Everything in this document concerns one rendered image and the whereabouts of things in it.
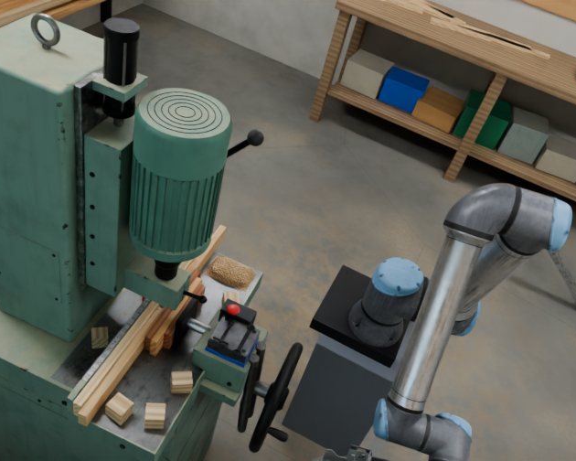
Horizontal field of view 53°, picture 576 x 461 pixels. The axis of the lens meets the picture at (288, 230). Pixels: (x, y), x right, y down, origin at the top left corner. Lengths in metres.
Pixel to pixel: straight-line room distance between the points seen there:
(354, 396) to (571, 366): 1.48
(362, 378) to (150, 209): 1.12
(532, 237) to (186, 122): 0.80
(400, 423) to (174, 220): 0.72
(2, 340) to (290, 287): 1.61
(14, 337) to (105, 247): 0.41
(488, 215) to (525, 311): 2.08
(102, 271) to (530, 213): 0.95
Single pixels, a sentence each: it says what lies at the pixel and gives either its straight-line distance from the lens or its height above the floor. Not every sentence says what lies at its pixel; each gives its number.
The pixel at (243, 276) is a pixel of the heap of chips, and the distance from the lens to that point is 1.59.
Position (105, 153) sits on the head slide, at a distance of 1.14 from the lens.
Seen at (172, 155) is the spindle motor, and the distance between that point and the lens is 1.03.
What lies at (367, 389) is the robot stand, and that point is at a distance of 2.06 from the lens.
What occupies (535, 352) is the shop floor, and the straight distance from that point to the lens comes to 3.22.
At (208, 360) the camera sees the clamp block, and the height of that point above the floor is 0.94.
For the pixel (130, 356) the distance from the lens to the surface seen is 1.38.
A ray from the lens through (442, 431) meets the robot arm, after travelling 1.49.
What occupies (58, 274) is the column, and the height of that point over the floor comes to 1.05.
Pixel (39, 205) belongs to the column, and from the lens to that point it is 1.27.
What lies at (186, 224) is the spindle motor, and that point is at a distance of 1.13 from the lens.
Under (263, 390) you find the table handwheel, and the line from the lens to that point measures 1.50.
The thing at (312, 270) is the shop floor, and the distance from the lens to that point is 2.99.
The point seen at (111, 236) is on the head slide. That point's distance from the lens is 1.26.
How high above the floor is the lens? 2.08
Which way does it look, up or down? 41 degrees down
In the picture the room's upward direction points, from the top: 17 degrees clockwise
